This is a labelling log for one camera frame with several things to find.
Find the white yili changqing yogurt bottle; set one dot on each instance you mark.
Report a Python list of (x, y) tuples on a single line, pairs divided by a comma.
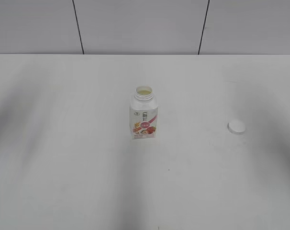
[(143, 113)]

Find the white screw bottle cap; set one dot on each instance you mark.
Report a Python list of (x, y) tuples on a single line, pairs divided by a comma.
[(236, 127)]

